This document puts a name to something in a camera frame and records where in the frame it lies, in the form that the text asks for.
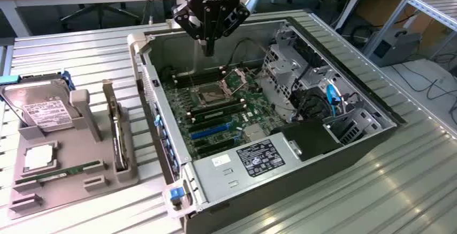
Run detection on graphics card with metal bracket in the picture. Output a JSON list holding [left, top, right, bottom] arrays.
[[101, 79, 131, 171]]

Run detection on black RAM slot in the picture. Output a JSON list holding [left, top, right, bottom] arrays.
[[185, 97, 244, 114], [172, 66, 223, 78], [187, 100, 245, 117], [176, 76, 227, 88], [175, 73, 225, 85], [173, 70, 224, 81]]

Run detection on silver drive cage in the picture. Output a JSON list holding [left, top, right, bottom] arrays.
[[259, 43, 324, 124]]

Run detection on thin metal locking lever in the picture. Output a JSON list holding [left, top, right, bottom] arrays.
[[187, 66, 197, 93]]

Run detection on metal socket cover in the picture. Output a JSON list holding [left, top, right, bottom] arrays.
[[217, 67, 248, 97]]

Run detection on CPU socket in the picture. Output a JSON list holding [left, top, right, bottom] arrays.
[[192, 82, 232, 109]]

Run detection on green motherboard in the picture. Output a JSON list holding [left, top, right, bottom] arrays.
[[163, 66, 287, 161]]

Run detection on green RAM stick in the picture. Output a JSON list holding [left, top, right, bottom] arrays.
[[16, 160, 101, 185], [188, 103, 248, 124]]

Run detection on silver chipset heatsink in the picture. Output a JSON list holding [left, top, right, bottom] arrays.
[[243, 125, 268, 141]]

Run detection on blue expansion slot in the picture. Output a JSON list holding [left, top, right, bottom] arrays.
[[191, 125, 233, 140]]

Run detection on black plastic air shroud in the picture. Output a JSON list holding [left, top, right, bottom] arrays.
[[271, 118, 345, 162]]

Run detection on silver hard disk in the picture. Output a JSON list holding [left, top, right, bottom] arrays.
[[0, 80, 82, 133]]

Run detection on silver disk bay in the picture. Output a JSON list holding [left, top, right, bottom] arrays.
[[323, 104, 399, 146]]

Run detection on silver power supply unit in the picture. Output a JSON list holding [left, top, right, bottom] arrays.
[[185, 133, 305, 205]]

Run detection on open black PC case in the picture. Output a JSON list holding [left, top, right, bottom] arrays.
[[127, 16, 408, 234]]

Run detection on grey parts rack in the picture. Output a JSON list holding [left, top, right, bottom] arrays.
[[7, 88, 141, 221]]

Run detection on blue case latch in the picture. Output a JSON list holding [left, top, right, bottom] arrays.
[[168, 187, 185, 201]]

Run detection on silver CPU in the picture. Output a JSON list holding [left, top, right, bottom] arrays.
[[23, 145, 58, 172]]

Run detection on thin black looped wire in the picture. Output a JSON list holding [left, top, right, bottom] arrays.
[[227, 37, 268, 69]]

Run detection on black wire bundle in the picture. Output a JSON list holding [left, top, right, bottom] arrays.
[[289, 65, 328, 119]]

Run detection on blue data wire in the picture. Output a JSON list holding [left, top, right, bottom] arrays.
[[324, 83, 341, 117]]

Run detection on blue disk carrier bracket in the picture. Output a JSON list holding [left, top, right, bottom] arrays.
[[0, 69, 76, 103]]

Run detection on grey box with handle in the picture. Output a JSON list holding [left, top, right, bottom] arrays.
[[367, 29, 424, 68]]

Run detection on aluminium profile frame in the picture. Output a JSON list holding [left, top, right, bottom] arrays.
[[360, 0, 457, 66]]

